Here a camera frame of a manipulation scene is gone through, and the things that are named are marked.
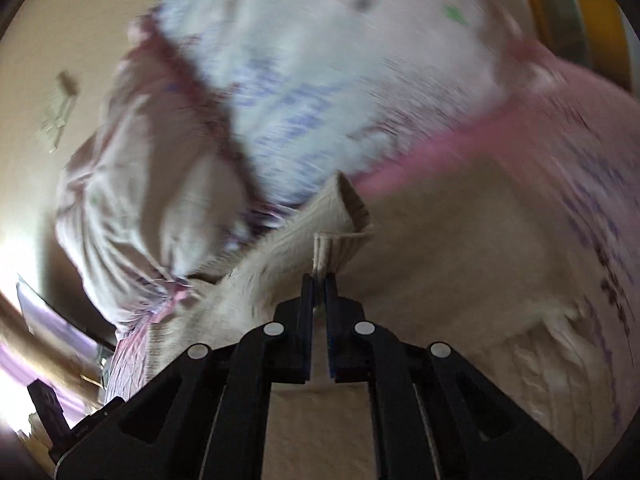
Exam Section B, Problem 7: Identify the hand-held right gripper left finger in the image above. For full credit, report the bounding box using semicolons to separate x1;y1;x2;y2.
55;274;316;480

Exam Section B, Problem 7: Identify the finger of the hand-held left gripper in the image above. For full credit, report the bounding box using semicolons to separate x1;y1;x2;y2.
27;380;126;463

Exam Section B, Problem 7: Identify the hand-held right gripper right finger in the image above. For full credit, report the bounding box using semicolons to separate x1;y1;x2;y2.
325;274;584;480

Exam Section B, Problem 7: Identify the beige cable knit sweater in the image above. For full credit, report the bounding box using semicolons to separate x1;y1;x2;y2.
107;172;626;480

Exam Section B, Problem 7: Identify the purple curtain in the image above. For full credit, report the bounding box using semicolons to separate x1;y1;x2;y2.
0;280;117;411

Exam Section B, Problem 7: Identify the cream pink floral pillow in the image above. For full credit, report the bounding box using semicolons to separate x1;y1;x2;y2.
54;10;266;333

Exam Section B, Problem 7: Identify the white floral tree print pillow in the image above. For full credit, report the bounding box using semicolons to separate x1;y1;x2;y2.
150;0;551;211

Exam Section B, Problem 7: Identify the pink floral bed sheet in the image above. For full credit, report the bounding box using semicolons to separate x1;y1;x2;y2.
500;50;640;441

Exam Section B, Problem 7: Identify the wooden glass door cabinet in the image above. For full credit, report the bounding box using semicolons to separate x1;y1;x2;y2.
510;0;633;93

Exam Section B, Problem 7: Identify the beige wall fixture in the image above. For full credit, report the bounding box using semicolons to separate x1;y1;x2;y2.
36;71;81;155

